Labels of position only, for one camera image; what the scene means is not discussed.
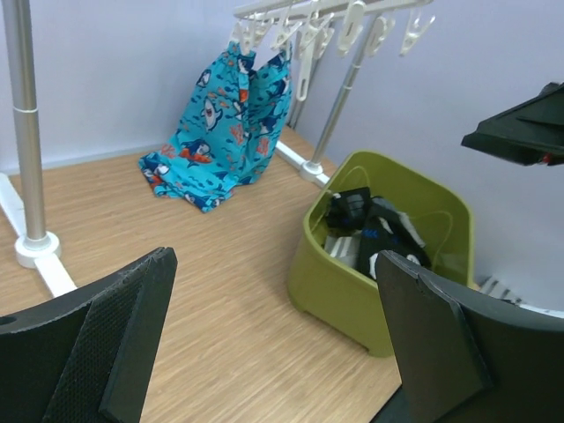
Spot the blue patterned sock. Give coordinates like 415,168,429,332
137,41,293,212

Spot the white clothes rack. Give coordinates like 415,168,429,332
1,1,350,297

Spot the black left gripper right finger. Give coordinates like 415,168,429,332
373,251,563,422

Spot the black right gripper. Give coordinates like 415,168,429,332
461,82,563,167

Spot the white clip hanger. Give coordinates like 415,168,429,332
230,0,435,101

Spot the green plastic basket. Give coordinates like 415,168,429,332
287,151,475,358

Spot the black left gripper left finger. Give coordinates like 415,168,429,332
1,248,177,422

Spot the black sock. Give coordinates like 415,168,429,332
325,187,372,230
355,197,432,279

